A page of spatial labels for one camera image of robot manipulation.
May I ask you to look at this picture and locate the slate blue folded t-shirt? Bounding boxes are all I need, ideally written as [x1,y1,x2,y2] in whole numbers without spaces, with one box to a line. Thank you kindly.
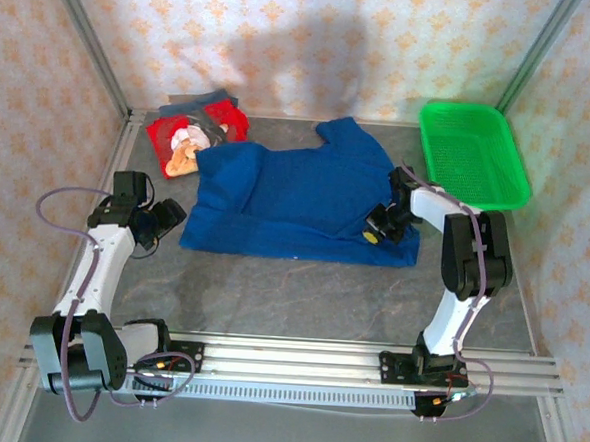
[158,86,242,121]

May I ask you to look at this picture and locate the green plastic basket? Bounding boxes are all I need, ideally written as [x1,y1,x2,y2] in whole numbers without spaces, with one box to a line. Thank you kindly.
[413,97,538,214]

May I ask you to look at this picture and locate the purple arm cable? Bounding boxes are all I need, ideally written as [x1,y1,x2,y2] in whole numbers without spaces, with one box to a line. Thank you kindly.
[385,159,508,427]
[21,183,207,430]

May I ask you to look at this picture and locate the aluminium frame post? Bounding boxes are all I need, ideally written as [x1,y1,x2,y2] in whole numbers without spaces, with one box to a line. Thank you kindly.
[534,395,586,442]
[34,0,139,120]
[496,0,583,117]
[0,362,45,442]

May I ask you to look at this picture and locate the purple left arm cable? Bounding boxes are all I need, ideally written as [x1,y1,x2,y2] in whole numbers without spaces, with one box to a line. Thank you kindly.
[21,183,207,430]

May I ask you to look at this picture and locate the blue printed t-shirt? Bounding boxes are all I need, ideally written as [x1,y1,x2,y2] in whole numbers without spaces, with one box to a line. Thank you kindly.
[177,106,428,270]

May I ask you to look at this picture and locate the slotted grey cable duct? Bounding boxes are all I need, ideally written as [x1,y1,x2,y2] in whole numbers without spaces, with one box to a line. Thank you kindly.
[38,368,479,417]

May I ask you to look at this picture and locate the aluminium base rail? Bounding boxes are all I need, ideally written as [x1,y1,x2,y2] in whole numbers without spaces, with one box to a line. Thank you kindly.
[19,321,567,401]

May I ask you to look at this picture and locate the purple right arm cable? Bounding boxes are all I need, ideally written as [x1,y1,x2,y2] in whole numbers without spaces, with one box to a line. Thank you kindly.
[385,159,508,427]

